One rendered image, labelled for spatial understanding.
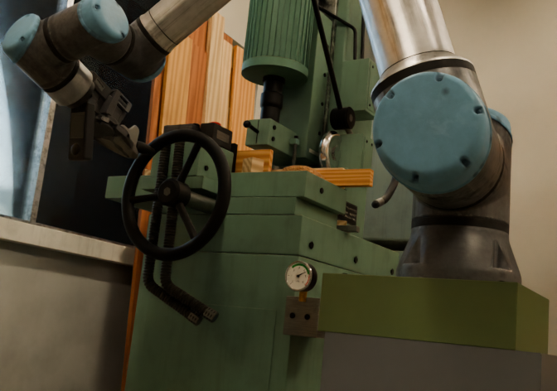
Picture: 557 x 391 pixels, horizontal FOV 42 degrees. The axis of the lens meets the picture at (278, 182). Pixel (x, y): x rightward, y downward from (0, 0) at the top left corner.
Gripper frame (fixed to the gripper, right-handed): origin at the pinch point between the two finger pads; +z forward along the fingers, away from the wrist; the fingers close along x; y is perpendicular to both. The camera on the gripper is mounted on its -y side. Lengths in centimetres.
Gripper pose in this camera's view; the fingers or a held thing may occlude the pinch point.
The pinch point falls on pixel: (131, 156)
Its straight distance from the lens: 160.9
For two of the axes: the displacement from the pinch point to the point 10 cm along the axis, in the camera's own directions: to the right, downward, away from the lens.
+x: -8.6, 0.3, 5.2
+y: 2.7, -8.3, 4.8
